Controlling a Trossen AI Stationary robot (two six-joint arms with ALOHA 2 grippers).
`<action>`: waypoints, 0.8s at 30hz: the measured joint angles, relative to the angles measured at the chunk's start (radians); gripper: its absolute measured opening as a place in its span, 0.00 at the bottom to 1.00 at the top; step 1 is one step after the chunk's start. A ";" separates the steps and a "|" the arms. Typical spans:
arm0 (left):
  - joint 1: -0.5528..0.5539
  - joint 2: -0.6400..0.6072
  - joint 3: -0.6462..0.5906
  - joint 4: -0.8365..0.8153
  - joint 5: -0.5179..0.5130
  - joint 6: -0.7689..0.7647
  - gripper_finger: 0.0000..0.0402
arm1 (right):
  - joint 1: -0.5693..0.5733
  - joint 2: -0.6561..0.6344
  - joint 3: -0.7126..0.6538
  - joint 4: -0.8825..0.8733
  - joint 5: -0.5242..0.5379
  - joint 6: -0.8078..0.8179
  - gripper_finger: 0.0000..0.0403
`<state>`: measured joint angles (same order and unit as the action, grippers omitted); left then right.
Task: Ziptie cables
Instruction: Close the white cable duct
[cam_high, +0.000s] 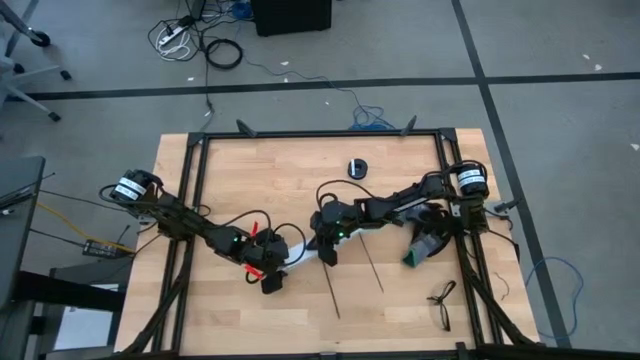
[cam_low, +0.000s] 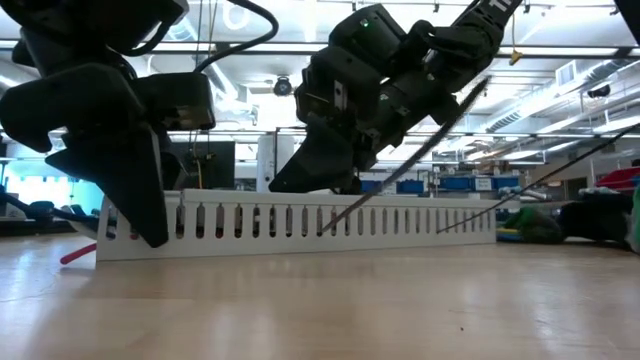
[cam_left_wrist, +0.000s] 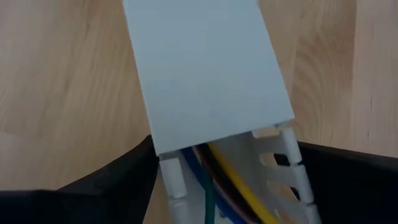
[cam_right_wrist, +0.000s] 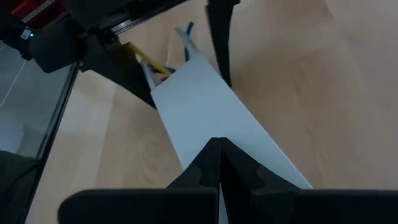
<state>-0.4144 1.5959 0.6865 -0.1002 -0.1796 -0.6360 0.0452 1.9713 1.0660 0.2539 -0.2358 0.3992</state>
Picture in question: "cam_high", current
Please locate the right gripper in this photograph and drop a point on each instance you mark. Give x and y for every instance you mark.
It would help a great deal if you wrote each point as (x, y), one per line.
(332, 225)

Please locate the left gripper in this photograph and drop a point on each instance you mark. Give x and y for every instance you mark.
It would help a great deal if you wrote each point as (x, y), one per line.
(270, 252)

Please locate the black zip tie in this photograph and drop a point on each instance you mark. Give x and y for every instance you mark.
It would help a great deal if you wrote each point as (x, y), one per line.
(331, 290)
(372, 265)

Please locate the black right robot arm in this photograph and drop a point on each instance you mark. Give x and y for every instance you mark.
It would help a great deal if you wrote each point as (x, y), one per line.
(425, 195)

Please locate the red tag on left arm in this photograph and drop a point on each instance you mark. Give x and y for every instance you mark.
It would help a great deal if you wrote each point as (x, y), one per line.
(252, 272)
(254, 229)

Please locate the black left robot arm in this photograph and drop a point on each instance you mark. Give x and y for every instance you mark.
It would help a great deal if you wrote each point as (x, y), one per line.
(185, 220)

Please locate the small black round disc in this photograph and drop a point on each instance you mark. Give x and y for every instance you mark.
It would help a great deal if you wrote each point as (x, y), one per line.
(362, 169)

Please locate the black safety glasses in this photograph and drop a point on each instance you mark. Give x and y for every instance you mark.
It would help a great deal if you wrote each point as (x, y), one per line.
(442, 302)

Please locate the small black device box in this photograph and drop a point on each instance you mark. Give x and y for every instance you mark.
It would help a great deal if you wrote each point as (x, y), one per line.
(100, 248)

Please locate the white panel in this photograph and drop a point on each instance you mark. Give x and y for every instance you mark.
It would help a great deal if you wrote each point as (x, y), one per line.
(80, 325)

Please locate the black computer case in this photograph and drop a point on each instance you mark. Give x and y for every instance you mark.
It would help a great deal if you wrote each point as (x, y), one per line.
(290, 17)

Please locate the black stand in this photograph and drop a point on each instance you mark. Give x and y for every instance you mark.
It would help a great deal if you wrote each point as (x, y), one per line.
(60, 295)

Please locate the white power strip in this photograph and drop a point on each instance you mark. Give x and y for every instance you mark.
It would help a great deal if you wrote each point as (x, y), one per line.
(167, 37)

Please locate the dark desk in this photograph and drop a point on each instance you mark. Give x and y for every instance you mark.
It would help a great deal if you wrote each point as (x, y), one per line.
(17, 225)

